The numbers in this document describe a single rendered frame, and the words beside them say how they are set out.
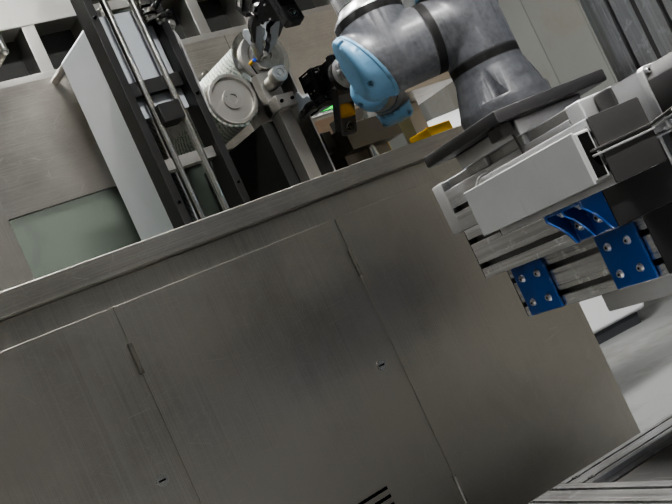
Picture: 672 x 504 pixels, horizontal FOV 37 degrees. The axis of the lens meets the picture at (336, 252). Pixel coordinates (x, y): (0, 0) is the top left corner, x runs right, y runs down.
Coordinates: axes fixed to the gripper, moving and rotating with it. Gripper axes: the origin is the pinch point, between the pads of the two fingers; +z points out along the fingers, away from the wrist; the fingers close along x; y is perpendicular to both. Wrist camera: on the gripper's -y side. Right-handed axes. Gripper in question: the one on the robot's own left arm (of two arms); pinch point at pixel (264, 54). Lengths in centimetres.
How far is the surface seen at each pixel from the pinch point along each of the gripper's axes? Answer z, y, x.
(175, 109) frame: -1.1, -12.8, 32.3
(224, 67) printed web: 6.5, 9.1, 4.0
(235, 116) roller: 10.2, -5.4, 11.2
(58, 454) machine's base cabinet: 22, -61, 85
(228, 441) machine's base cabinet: 28, -69, 58
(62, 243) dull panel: 41, 9, 47
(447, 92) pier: 186, 194, -312
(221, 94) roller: 6.6, -1.0, 12.1
